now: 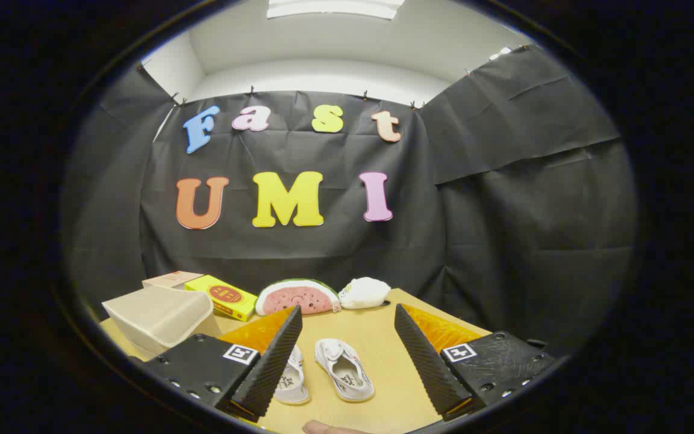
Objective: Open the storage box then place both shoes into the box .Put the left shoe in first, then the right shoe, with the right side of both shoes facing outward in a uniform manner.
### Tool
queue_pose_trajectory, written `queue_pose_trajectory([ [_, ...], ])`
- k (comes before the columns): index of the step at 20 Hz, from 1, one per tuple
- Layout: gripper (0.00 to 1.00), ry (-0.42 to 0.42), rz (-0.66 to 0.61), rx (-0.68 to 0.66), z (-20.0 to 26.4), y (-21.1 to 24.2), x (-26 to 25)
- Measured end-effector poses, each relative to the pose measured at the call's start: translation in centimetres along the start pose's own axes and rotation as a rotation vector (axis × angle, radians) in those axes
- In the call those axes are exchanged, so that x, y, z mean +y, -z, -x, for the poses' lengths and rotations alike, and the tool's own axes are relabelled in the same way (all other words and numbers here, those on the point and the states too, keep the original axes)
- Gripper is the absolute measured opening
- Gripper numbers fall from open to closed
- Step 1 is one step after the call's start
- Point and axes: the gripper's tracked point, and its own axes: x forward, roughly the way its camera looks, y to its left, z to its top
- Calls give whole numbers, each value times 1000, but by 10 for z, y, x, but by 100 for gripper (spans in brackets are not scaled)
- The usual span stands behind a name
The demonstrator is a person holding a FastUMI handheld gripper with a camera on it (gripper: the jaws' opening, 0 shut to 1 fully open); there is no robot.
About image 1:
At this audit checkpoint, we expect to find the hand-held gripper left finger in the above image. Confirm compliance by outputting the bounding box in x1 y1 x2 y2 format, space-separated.
142 306 304 423

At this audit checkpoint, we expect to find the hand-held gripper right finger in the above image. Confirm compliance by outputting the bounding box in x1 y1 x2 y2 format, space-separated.
394 303 555 421

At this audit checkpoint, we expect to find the white canvas shoe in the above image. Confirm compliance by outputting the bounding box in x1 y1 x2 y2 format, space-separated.
314 338 375 403
273 345 311 406

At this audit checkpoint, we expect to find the beige fabric storage box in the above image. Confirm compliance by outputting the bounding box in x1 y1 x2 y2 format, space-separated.
102 285 222 356

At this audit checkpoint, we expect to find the watermelon slice plush toy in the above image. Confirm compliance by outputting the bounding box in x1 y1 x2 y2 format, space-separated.
255 278 342 316

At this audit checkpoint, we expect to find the yellow book red circle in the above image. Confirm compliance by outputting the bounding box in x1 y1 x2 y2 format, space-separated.
184 275 258 322

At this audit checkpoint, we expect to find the white plush toy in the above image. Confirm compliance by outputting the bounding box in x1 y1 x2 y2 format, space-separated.
339 277 392 310

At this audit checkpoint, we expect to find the black backdrop cloth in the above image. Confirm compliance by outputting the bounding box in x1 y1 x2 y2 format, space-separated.
64 45 637 356

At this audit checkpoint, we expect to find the beige book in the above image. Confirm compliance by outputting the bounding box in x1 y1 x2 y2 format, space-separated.
142 271 204 290

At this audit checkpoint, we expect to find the ceiling light panel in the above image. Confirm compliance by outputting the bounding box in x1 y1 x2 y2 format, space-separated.
267 0 405 20

